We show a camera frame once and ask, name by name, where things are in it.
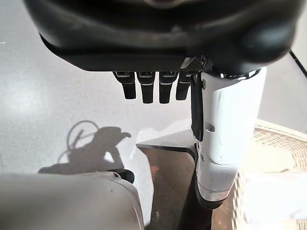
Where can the white rolled cloth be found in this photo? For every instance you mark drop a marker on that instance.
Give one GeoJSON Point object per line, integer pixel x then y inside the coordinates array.
{"type": "Point", "coordinates": [275, 191]}

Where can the silver robot left leg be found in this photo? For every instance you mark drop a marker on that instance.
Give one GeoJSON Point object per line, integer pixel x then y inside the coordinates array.
{"type": "Point", "coordinates": [67, 201]}

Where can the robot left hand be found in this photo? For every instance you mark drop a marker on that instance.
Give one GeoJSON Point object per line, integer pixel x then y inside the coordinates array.
{"type": "Point", "coordinates": [144, 36]}

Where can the cream wicker basket tray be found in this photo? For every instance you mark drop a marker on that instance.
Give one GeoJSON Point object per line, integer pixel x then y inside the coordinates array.
{"type": "Point", "coordinates": [275, 141]}

